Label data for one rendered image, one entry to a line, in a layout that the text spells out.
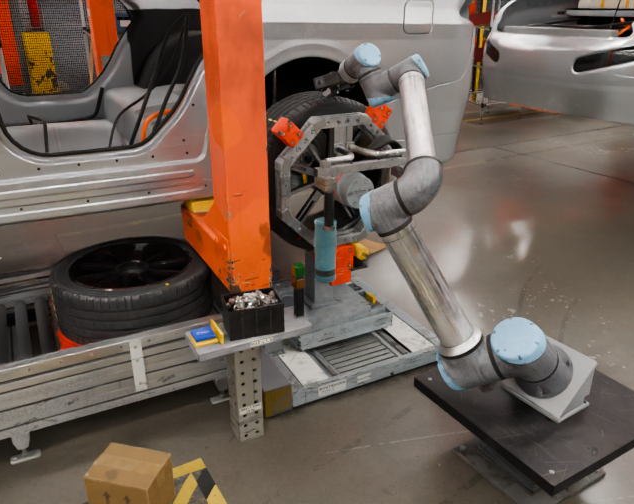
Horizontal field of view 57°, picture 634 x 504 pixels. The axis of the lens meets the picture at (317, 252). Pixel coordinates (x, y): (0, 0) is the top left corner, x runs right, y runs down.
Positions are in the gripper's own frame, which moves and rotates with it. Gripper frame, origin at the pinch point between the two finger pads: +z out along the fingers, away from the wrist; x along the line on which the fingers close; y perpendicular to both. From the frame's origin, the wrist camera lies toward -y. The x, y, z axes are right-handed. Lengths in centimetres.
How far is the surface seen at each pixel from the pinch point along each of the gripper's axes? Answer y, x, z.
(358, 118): 7.6, -15.2, -10.3
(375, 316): 20, -97, 36
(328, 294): 2, -82, 43
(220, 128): -53, -17, -22
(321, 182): -19.2, -39.6, -18.9
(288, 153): -23.0, -24.1, -4.7
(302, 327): -35, -89, -10
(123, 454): -103, -114, -1
